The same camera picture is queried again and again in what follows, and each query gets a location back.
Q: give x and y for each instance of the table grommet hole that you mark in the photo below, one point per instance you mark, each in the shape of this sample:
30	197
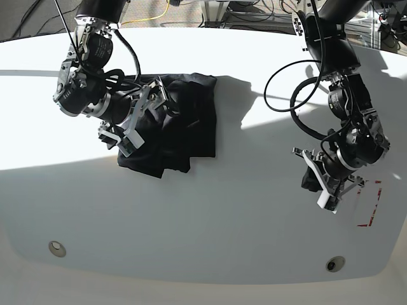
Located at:
57	249
335	264

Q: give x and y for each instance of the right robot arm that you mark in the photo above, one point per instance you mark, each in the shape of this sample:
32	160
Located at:
84	87

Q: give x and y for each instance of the left table grommet hole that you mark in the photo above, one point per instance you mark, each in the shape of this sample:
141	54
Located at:
57	249

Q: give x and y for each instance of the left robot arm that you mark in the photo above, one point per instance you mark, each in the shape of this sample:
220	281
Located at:
360	141

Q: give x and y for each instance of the black printed t-shirt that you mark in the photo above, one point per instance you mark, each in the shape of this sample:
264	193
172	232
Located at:
171	141

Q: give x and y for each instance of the right table grommet hole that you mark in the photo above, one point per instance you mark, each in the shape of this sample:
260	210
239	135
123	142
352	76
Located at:
335	264

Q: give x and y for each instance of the red tape rectangle marking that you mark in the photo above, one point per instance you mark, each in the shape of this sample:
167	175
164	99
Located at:
367	203

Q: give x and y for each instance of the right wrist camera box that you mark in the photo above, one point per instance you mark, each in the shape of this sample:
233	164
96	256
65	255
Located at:
130	142

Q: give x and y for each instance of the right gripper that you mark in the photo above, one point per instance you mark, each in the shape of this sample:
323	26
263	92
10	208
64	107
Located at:
125	111

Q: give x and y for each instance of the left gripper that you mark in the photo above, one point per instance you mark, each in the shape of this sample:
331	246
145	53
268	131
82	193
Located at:
325	172

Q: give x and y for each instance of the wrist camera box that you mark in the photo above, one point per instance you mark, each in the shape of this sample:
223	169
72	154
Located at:
130	142
328	202

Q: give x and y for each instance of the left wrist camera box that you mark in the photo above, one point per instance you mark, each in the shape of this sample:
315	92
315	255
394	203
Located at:
328	202

